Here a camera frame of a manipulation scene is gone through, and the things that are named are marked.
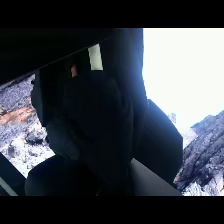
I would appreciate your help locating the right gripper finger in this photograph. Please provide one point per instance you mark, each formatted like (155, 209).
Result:
(146, 183)

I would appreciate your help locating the black garment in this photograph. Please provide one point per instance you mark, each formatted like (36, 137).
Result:
(100, 126)

